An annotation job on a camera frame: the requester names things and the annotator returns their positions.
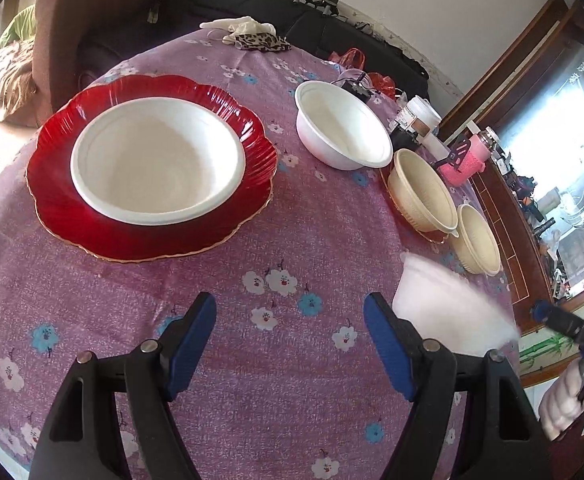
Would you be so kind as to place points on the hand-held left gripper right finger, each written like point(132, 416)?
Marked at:
point(387, 345)

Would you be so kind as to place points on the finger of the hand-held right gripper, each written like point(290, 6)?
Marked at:
point(542, 311)

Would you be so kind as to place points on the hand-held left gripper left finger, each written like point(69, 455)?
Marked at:
point(192, 345)

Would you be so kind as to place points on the small red glass plate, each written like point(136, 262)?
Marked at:
point(432, 238)

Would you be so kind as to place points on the large beige bowl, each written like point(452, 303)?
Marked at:
point(417, 185)

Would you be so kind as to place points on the large white bowl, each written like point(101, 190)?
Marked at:
point(157, 160)

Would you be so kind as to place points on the large red glass plate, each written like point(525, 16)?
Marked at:
point(62, 200)

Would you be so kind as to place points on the person's right hand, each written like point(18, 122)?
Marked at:
point(559, 405)

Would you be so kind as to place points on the blurred white bowl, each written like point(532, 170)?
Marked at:
point(447, 305)

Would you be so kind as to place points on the small beige bowl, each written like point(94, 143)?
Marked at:
point(477, 240)

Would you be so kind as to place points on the purple floral tablecloth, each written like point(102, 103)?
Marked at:
point(297, 240)

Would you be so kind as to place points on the pink bottle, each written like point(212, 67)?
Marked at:
point(459, 170)

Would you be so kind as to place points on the deep white bowl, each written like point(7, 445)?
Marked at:
point(342, 125)

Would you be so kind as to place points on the white lidded jar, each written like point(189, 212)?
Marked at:
point(419, 115)

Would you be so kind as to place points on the small black device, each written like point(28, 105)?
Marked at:
point(359, 89)

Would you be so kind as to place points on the clear glass bowl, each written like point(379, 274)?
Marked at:
point(352, 74)

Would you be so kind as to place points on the red plastic bag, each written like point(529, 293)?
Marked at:
point(352, 56)

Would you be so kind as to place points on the leopard print cloth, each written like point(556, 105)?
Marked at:
point(262, 41)

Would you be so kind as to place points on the white gloves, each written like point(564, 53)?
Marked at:
point(237, 25)

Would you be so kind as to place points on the floral blanket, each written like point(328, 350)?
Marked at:
point(2, 80)

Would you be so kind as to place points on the black leather sofa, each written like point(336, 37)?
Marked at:
point(212, 0)

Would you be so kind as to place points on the brown armchair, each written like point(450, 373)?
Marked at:
point(72, 10)

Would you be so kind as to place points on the green pillow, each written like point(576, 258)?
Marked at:
point(22, 25)

